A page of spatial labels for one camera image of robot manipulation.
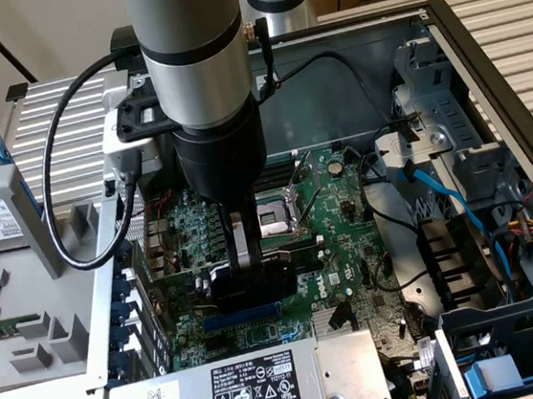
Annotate black camera cable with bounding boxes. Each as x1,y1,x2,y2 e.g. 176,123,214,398
26,47,168,276

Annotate silver locking lever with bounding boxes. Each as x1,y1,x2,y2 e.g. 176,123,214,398
294,186,326,231

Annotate small black table clamp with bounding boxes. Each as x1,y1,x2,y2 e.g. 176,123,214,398
3,81,28,103

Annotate black gripper cable gold plug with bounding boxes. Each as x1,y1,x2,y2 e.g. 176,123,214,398
240,14,282,111

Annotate grey parts rack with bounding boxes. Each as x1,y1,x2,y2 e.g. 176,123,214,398
0,153,127,394

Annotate black box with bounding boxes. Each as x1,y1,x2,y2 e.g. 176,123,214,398
107,23,147,77

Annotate black RAM slot bank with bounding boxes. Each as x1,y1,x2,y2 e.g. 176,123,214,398
260,233,330,288
261,155,302,192

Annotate silver power supply unit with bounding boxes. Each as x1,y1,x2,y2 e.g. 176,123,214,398
89,324,396,399

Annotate silver metal drive cage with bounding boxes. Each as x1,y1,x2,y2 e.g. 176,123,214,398
383,30,527,216

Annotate green Dell motherboard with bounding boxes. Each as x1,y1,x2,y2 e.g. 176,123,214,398
135,137,436,399

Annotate blue slot retention clip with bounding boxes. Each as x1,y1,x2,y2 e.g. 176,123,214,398
104,349,127,376
111,299,132,323
110,270,133,299
108,323,131,349

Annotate silver chipset heatsink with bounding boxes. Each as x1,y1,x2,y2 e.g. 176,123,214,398
310,302,360,340

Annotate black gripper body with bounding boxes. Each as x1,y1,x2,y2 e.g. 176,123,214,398
167,92,273,211

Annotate blue SATA wire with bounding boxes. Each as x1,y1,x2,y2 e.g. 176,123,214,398
487,227,518,283
395,151,488,245

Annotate short black expansion slot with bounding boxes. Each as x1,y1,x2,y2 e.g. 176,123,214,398
203,332,231,353

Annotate green graphics card black cooler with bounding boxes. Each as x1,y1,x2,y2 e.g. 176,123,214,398
125,220,302,327

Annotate black wire over motherboard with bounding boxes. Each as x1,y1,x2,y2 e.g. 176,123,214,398
352,142,421,242

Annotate silver socket cover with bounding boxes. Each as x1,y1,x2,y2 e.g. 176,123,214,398
281,148,324,217

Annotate CPU socket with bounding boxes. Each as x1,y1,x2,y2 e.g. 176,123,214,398
253,184,319,250

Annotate open grey PC case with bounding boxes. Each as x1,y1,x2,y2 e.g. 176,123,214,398
43,0,533,399

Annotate grey disk bay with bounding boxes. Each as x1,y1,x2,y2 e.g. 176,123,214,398
424,285,533,399

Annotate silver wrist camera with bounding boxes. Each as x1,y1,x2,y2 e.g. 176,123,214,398
95,90,186,188

